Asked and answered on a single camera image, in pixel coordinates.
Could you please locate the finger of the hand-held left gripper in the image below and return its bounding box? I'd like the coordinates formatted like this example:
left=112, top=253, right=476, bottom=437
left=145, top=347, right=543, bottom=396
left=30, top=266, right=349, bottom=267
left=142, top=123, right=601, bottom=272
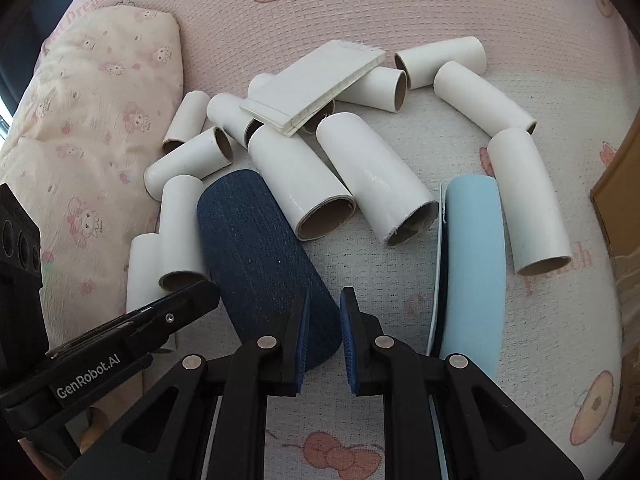
left=120, top=281, right=222, bottom=355

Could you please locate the pile of white cardboard tubes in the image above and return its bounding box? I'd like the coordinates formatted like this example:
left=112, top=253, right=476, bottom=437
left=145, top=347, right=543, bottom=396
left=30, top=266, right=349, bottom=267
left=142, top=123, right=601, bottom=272
left=125, top=36, right=573, bottom=356

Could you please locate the cream floral pillow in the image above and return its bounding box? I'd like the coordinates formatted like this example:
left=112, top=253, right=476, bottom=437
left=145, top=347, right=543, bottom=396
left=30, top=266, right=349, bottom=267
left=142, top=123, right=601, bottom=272
left=0, top=5, right=185, bottom=466

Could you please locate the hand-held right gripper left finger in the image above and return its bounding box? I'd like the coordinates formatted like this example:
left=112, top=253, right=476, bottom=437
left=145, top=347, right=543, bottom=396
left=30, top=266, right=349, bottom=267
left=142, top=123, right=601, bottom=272
left=62, top=289, right=312, bottom=480

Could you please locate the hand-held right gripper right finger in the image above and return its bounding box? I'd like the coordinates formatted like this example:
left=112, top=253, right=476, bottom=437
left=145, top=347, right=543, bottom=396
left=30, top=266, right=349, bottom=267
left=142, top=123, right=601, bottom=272
left=340, top=287, right=587, bottom=480

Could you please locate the flat white cardboard piece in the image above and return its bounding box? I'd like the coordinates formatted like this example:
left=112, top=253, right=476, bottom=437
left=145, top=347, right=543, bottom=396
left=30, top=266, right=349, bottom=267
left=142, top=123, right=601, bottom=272
left=239, top=40, right=387, bottom=137

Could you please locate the brown cardboard box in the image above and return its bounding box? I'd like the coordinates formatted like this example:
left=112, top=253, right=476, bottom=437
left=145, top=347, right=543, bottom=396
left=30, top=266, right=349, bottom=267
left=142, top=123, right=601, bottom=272
left=590, top=110, right=640, bottom=443

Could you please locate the long light blue box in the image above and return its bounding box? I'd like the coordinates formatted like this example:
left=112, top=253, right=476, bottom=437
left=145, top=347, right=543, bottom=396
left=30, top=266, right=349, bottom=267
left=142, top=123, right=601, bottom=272
left=427, top=175, right=503, bottom=461

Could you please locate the denim glasses case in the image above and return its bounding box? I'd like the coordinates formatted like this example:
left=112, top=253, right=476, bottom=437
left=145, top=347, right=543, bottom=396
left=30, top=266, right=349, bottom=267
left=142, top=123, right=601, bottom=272
left=196, top=169, right=346, bottom=372

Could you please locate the pink cat printed blanket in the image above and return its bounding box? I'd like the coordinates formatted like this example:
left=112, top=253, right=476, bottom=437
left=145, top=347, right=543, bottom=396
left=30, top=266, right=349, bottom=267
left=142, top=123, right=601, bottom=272
left=30, top=0, right=640, bottom=480

